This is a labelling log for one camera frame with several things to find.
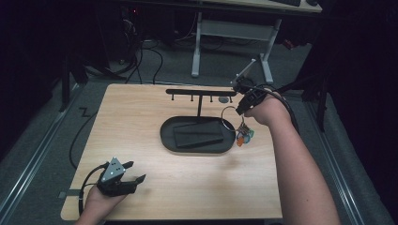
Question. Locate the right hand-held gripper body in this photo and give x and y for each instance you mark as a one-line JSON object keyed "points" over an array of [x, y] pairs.
{"points": [[254, 95]]}

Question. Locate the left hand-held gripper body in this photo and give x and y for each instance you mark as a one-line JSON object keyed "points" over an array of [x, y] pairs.
{"points": [[113, 184]]}

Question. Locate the black oval tray with hook stand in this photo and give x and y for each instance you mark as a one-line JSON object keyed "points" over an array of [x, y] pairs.
{"points": [[169, 140]]}

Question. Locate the black rectangular wallet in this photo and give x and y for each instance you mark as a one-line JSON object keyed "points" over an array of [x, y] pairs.
{"points": [[198, 134]]}

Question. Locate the person's left hand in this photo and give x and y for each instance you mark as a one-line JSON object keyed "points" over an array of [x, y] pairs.
{"points": [[98, 203]]}

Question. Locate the person's right hand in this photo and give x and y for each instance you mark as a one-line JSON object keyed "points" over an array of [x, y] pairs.
{"points": [[272, 111]]}

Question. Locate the grey round table grommet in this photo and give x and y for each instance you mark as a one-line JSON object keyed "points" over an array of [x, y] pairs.
{"points": [[223, 100]]}

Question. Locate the small red object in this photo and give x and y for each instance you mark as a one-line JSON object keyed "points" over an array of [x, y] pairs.
{"points": [[288, 44]]}

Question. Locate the black metal stand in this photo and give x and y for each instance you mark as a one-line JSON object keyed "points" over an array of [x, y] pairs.
{"points": [[65, 84], [322, 103]]}

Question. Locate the black keyboard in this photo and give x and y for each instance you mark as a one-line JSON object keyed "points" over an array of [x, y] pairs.
{"points": [[286, 2]]}

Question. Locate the black computer mouse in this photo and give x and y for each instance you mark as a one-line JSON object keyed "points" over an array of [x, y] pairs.
{"points": [[312, 2]]}

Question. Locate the white metal frame desk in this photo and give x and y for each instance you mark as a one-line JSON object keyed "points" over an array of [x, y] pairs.
{"points": [[234, 29]]}

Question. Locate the metal floor rail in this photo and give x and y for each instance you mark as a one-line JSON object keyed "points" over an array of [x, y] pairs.
{"points": [[336, 162], [34, 156]]}

